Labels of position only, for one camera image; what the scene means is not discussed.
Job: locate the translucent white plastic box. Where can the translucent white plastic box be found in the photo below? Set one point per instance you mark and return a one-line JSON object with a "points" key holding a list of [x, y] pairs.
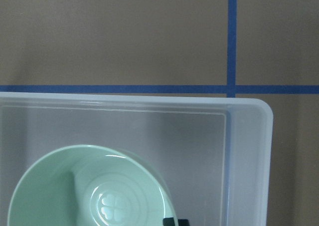
{"points": [[212, 153]]}

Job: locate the pale green ceramic bowl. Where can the pale green ceramic bowl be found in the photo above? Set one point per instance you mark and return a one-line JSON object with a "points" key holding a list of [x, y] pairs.
{"points": [[86, 185]]}

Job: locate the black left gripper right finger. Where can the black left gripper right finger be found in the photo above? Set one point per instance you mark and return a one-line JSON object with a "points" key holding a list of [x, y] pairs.
{"points": [[183, 222]]}

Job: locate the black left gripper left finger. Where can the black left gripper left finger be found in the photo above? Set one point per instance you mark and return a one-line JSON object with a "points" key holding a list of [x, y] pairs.
{"points": [[169, 222]]}

